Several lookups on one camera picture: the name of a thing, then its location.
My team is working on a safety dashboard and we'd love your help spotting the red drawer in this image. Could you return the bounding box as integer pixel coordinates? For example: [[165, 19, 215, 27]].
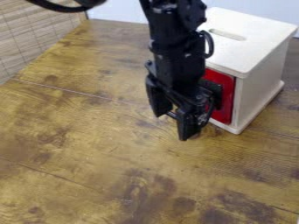
[[205, 68, 237, 124]]

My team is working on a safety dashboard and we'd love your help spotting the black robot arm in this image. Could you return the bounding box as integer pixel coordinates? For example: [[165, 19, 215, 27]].
[[139, 0, 215, 141]]

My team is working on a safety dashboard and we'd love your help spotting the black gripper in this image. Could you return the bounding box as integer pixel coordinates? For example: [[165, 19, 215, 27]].
[[146, 30, 215, 141]]

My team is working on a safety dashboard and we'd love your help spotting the black cable loop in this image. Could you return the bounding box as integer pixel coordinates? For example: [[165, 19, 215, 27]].
[[199, 29, 217, 60]]

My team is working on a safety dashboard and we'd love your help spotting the white wooden cabinet box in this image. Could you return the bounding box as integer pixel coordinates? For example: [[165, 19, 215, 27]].
[[201, 7, 298, 134]]

